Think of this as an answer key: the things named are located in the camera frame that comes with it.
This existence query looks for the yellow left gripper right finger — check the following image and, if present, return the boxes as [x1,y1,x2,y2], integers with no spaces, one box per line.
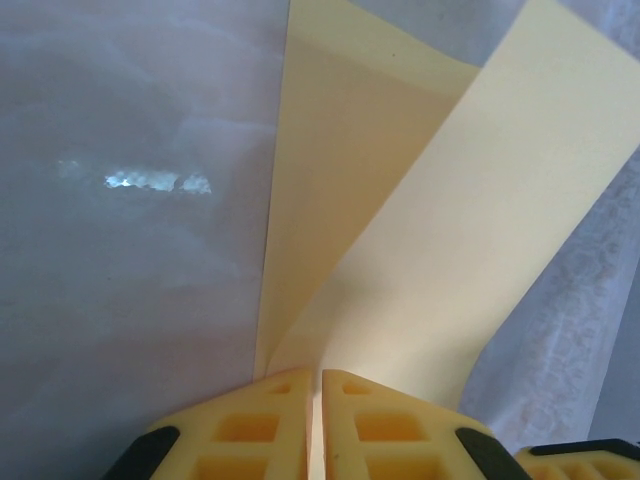
[322,368,521,480]

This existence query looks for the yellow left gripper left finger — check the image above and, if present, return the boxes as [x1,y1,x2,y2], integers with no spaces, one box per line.
[102,367,314,480]

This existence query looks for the yellow square paper sheet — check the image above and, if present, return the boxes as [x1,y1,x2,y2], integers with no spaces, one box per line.
[252,0,640,480]

